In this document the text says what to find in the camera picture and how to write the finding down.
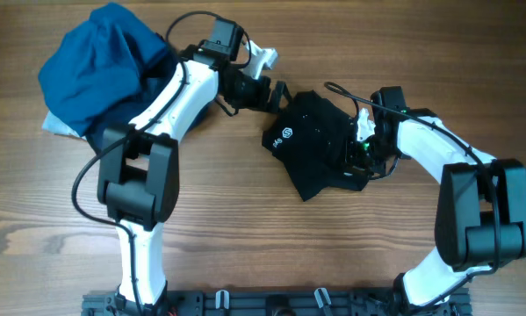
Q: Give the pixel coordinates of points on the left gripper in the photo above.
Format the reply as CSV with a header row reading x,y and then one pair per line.
x,y
258,103

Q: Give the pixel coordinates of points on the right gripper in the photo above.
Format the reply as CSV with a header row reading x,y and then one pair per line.
x,y
354,166

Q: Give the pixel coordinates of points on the black polo shirt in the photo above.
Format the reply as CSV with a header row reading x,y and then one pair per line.
x,y
308,137

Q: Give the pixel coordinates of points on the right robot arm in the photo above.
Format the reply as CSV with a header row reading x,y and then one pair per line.
x,y
481,209

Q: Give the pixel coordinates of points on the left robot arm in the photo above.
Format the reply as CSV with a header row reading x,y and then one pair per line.
x,y
139,168

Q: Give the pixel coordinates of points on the dark teal garment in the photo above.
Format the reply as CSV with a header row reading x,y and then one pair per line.
x,y
174,101

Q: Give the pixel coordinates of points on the bright blue shirt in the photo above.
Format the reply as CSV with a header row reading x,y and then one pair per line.
x,y
102,61

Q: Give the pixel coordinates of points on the light grey cloth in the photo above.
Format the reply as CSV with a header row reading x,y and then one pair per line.
x,y
54,125

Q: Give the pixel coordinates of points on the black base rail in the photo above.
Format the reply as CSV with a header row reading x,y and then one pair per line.
x,y
366,301

